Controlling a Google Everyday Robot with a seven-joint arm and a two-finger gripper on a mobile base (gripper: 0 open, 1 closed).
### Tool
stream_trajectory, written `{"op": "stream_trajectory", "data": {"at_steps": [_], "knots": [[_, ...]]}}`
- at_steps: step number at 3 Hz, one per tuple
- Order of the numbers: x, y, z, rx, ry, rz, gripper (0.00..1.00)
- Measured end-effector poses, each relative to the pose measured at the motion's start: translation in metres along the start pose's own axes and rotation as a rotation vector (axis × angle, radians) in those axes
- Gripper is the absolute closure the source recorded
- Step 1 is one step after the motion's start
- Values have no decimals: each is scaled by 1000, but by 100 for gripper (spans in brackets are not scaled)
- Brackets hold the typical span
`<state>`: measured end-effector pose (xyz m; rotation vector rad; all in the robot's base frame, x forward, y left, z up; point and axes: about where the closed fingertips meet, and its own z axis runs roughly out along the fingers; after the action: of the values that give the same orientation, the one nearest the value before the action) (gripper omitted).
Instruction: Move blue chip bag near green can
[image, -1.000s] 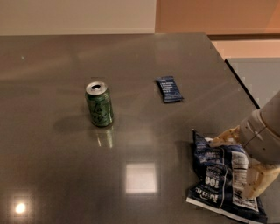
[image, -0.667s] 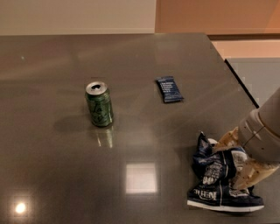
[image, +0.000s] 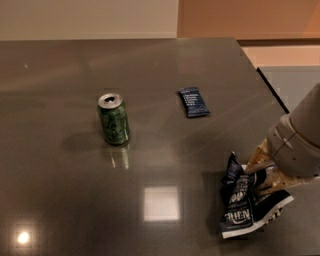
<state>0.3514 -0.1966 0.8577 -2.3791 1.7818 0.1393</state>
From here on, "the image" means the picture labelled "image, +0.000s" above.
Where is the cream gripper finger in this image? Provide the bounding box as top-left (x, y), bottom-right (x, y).
top-left (245, 146), bottom-right (274, 173)
top-left (255, 167), bottom-right (294, 196)

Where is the blue chip bag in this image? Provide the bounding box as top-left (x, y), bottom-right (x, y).
top-left (220, 152), bottom-right (294, 239)

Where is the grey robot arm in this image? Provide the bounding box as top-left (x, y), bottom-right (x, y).
top-left (245, 84), bottom-right (320, 195)

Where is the green soda can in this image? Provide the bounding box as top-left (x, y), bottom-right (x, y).
top-left (97, 93), bottom-right (130, 145)

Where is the dark blue snack bar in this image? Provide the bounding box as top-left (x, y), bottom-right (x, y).
top-left (178, 87), bottom-right (210, 118)

